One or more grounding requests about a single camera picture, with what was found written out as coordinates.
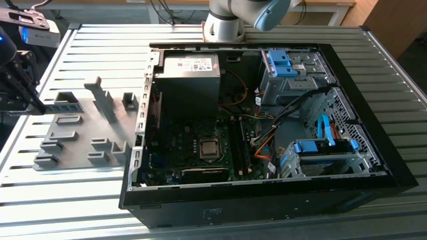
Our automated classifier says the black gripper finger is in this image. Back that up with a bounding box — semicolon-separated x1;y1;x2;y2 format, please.
9;49;46;116
0;72;30;112

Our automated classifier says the black RAM slot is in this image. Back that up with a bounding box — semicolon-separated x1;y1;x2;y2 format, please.
228;115;240;176

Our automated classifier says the gray parts rack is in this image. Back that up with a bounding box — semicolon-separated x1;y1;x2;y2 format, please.
32;76;140;172

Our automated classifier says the gray power supply unit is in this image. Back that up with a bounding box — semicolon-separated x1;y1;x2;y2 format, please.
154;53;222;120

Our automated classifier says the white power supply label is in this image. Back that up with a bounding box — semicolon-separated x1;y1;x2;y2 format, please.
165;57;214;74

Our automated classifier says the green motherboard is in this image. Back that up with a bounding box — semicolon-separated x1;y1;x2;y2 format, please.
142;116;268;187

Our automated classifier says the silver CPU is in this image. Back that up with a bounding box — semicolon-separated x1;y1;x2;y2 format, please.
200;140;218;156

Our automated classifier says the CPU socket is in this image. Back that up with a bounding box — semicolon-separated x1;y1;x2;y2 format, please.
197;134;224;165

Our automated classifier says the black graphics card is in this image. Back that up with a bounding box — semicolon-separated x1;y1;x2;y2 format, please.
178;166;233;185

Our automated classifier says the black PC case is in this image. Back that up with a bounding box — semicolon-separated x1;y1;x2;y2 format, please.
117;41;420;229

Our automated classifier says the gray metal drive cage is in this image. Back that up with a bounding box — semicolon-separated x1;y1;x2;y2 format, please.
258;49;336;107

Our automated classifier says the gray disk bay cage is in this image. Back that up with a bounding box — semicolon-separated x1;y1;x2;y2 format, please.
278;138;373;179

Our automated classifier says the wooden cabinet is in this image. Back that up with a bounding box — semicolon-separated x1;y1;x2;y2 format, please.
342;0;427;60

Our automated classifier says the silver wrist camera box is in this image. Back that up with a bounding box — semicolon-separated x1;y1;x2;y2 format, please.
18;24;61;49

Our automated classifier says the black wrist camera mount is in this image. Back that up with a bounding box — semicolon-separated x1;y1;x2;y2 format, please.
0;6;50;28

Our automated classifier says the yellow orange wire loop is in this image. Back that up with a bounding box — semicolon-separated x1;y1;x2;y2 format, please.
217;70;249;109

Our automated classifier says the orange yellow wire bundle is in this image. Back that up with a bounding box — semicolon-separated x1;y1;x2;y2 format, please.
253;131;278;161

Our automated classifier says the black cable bundle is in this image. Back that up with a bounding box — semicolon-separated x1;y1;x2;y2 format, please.
250;88;322;147

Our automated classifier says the blue flat SATA cable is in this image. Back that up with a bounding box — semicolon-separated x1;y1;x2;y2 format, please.
317;114;337;147

